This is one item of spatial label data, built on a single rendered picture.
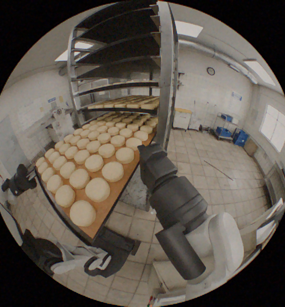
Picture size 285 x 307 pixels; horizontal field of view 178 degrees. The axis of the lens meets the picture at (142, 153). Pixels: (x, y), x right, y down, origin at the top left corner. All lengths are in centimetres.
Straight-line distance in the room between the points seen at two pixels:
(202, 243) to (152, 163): 15
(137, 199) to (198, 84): 381
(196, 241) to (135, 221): 119
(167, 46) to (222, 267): 41
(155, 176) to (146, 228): 118
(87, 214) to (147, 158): 15
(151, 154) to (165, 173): 4
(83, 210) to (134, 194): 111
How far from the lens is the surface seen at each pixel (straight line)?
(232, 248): 15
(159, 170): 15
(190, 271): 15
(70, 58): 59
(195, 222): 15
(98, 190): 18
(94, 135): 37
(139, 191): 128
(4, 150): 415
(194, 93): 375
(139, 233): 130
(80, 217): 18
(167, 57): 29
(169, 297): 56
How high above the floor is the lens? 130
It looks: 41 degrees down
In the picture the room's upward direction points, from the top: straight up
